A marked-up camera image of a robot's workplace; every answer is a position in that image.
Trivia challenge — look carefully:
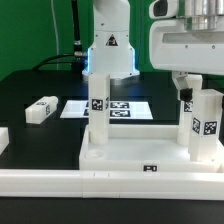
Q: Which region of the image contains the white front fence bar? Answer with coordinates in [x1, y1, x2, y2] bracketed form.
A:
[0, 169, 224, 201]

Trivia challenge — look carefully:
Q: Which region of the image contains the fiducial marker sheet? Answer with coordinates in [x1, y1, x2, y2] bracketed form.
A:
[60, 100, 153, 120]

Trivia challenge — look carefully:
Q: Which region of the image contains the white desk top tray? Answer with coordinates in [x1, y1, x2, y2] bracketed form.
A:
[79, 124, 224, 173]

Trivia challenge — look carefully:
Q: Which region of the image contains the white fence bar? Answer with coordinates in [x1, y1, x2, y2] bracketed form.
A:
[0, 127, 9, 155]
[0, 169, 224, 201]

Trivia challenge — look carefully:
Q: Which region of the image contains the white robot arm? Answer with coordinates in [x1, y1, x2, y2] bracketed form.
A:
[83, 0, 224, 101]

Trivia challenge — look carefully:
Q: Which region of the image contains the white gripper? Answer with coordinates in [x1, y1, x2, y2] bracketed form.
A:
[149, 0, 224, 101]

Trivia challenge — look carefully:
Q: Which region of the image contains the black cable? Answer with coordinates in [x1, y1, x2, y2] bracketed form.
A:
[32, 0, 88, 72]

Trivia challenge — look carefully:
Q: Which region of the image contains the white left fence bar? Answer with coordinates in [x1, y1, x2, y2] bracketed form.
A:
[0, 127, 9, 155]

